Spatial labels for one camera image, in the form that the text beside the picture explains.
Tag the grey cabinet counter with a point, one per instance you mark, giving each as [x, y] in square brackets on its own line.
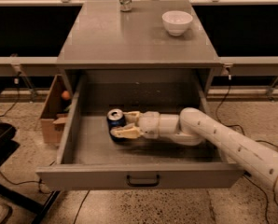
[112, 46]

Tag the blue pepsi can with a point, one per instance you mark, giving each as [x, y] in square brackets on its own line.
[115, 118]

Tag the grey open drawer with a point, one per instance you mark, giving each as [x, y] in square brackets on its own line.
[89, 159]

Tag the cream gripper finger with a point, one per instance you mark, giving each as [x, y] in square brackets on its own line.
[132, 116]
[130, 131]

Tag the white ceramic bowl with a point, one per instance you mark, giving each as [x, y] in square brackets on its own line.
[176, 22]

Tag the black chair frame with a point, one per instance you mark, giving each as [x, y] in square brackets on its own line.
[18, 171]

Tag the orange fruit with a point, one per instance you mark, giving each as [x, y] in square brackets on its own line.
[66, 95]

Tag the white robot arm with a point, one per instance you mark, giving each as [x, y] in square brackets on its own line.
[190, 128]

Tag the black drawer handle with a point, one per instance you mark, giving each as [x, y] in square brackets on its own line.
[142, 182]

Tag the brown cardboard box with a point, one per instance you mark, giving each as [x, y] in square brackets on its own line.
[54, 113]

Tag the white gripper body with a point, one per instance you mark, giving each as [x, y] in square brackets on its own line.
[148, 124]

